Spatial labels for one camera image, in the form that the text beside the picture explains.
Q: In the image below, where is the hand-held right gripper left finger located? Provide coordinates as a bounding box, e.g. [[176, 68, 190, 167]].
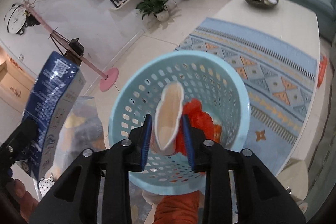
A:
[[29, 113, 153, 224]]

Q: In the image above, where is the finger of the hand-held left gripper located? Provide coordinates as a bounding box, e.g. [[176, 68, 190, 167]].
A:
[[0, 119, 38, 169]]

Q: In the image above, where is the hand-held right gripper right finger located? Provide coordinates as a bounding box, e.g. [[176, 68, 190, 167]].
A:
[[181, 114, 306, 224]]

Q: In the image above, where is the blue printed carton box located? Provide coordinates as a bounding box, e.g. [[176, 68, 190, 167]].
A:
[[22, 51, 87, 181]]

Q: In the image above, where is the light blue plastic basket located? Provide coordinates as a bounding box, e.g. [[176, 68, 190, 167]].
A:
[[108, 52, 251, 189]]

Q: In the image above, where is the person's left hand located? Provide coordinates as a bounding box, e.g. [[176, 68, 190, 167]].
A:
[[10, 179, 40, 223]]

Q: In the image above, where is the orange snack packet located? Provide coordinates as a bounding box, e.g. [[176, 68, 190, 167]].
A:
[[181, 98, 223, 156]]

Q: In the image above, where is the wooden door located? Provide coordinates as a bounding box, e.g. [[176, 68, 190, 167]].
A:
[[0, 47, 37, 104]]

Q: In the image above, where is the white polka-dot cloth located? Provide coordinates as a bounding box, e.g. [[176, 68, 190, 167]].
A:
[[39, 173, 57, 198]]

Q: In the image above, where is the orange cloth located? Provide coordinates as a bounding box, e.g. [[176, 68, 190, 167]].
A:
[[154, 189, 201, 224]]

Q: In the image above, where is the patterned grey cushion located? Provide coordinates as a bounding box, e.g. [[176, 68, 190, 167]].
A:
[[43, 95, 105, 188]]

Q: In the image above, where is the pink coat rack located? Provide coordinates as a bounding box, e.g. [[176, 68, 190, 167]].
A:
[[18, 0, 119, 92]]

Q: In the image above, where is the brown hanging bag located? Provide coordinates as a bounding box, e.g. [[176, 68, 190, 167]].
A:
[[64, 52, 79, 67]]

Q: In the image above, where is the black hanging bag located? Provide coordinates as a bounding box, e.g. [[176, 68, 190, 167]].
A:
[[69, 38, 85, 56]]

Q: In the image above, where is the green potted plant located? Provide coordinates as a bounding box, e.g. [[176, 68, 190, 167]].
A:
[[135, 0, 175, 22]]

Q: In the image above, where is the round wall clock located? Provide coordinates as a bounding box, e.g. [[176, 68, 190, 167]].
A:
[[5, 2, 40, 35]]

